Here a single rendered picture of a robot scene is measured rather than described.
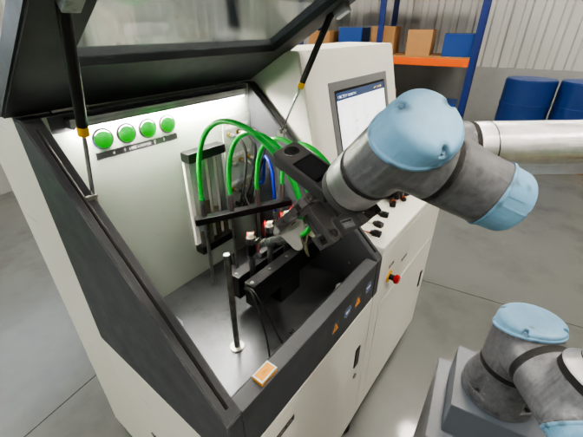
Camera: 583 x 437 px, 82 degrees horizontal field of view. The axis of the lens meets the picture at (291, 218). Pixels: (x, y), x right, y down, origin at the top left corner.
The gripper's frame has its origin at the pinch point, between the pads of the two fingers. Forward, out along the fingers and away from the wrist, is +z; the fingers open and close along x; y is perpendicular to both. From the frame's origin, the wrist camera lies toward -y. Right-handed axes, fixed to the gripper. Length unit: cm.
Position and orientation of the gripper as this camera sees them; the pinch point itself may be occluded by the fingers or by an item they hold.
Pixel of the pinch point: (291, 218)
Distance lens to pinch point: 61.6
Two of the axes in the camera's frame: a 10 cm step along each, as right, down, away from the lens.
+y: 5.9, 8.1, -0.6
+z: -3.2, 3.0, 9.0
